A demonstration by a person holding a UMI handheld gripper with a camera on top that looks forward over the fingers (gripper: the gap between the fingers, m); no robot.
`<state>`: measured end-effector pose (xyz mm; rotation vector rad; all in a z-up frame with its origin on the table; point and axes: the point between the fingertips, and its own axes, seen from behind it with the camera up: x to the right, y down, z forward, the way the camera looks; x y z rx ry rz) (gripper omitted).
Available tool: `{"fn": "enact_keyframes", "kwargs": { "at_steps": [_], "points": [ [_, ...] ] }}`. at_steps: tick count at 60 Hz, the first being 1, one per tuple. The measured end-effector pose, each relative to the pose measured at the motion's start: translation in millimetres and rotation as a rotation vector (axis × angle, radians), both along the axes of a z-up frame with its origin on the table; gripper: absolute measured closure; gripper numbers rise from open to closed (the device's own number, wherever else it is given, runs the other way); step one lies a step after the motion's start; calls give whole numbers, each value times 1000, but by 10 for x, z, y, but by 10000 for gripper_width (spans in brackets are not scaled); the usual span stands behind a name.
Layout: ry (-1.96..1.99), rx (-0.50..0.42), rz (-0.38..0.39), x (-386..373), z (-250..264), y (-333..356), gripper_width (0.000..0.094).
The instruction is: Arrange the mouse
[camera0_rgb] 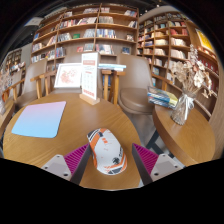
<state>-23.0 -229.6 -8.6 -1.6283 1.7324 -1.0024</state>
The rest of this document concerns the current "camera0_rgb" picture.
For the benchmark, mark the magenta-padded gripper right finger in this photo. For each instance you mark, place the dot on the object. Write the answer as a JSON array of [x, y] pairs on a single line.
[[146, 159]]

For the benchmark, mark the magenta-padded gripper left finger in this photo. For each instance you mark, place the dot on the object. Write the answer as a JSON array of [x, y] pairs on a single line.
[[76, 160]]

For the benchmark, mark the white and orange computer mouse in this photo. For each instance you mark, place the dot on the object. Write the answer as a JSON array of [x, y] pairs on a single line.
[[107, 151]]

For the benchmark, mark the blue-pink gradient mouse pad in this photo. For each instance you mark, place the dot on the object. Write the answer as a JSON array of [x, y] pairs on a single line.
[[40, 119]]

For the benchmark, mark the ribbon-tied vase with dried flowers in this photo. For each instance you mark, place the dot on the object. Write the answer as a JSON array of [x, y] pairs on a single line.
[[181, 108]]

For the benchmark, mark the stack of colourful books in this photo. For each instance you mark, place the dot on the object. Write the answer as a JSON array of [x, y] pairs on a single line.
[[162, 97]]

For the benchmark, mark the brown upholstered wooden armchair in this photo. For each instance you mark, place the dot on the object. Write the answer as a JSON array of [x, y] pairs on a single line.
[[43, 83], [135, 80], [33, 80]]

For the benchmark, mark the white sign on wooden base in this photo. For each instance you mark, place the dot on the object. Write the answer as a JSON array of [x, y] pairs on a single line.
[[89, 78]]

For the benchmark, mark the white framed floral picture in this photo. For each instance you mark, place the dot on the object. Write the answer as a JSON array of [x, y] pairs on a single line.
[[68, 76]]

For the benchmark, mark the light blue flat book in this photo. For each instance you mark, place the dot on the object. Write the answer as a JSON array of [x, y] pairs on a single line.
[[112, 67]]

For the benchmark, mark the distant wooden bookshelf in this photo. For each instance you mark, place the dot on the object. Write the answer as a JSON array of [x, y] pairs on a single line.
[[13, 61]]

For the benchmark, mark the curved wooden bookshelf with books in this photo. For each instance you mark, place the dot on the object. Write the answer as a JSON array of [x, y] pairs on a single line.
[[173, 43]]

